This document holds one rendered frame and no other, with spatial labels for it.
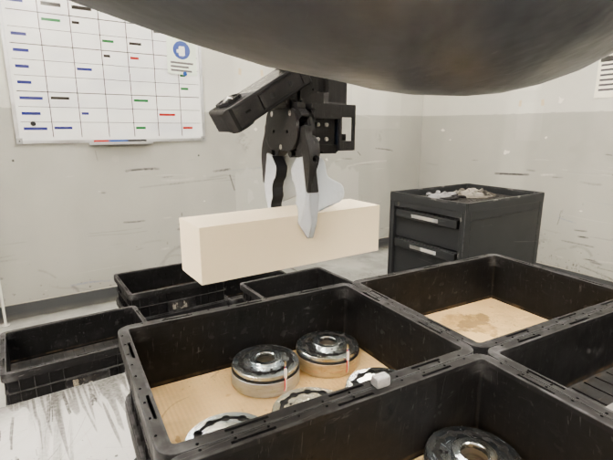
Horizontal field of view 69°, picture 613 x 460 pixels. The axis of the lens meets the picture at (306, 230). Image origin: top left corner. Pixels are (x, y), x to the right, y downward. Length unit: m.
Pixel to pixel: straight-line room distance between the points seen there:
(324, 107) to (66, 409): 0.74
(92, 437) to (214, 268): 0.50
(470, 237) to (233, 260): 1.64
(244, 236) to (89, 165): 2.88
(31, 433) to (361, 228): 0.67
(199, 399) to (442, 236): 1.58
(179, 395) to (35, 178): 2.70
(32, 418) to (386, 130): 3.99
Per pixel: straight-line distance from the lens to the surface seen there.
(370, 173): 4.42
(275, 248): 0.50
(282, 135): 0.51
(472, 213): 2.01
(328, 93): 0.53
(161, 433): 0.48
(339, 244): 0.55
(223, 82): 3.59
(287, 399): 0.63
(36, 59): 3.30
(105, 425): 0.92
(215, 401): 0.69
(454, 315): 0.99
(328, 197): 0.51
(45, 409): 1.01
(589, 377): 0.85
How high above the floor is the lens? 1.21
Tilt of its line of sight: 13 degrees down
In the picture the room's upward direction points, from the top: straight up
